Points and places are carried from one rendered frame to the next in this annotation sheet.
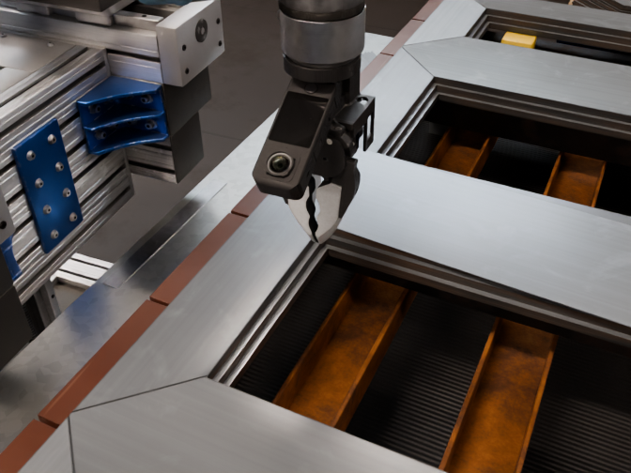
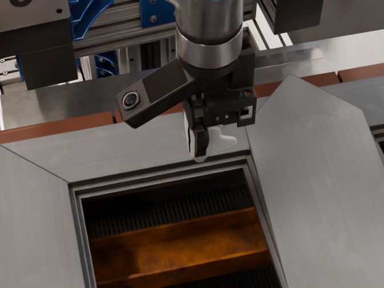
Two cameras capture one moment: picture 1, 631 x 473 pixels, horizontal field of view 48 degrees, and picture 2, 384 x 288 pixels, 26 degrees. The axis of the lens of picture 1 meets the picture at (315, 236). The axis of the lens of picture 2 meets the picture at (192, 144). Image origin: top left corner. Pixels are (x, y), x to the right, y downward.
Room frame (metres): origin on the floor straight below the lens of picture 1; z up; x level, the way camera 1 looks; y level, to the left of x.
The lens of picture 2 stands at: (0.17, -0.51, 1.81)
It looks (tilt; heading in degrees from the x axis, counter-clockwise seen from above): 53 degrees down; 52
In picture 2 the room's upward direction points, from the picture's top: straight up
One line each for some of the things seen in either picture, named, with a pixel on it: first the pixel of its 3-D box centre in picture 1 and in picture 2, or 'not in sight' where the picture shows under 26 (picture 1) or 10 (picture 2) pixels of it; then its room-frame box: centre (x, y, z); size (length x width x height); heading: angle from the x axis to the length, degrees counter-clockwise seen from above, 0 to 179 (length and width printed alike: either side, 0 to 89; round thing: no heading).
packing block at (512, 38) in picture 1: (517, 46); not in sight; (1.32, -0.40, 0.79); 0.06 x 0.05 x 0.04; 65
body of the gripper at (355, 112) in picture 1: (326, 107); (215, 81); (0.61, -0.01, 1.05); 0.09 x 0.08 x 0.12; 155
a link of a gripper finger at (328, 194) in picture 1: (338, 202); (214, 144); (0.60, -0.02, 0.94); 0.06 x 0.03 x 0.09; 155
